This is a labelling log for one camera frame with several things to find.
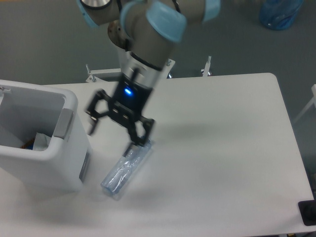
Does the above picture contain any white frame at right edge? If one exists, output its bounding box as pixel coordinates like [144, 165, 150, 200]
[293, 84, 316, 124]

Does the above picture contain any black device at table edge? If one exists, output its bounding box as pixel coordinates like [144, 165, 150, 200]
[298, 200, 316, 226]

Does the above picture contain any white pedestal foot bracket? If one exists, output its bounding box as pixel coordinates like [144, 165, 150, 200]
[85, 64, 121, 83]

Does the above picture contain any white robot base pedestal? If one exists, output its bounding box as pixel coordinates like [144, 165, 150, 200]
[108, 20, 133, 70]

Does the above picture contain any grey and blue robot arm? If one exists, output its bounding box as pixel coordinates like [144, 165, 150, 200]
[77, 0, 221, 147]

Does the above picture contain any white plastic wrapper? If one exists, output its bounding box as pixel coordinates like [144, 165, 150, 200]
[33, 133, 51, 151]

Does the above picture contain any blue item inside trash can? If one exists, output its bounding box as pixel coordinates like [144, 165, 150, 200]
[20, 138, 35, 150]

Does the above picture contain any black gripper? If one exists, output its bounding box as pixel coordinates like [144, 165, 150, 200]
[85, 74, 155, 153]

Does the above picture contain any clear plastic water bottle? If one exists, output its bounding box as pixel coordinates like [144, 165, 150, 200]
[100, 139, 153, 199]

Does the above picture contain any white plastic trash can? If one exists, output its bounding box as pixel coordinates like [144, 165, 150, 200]
[0, 80, 91, 191]

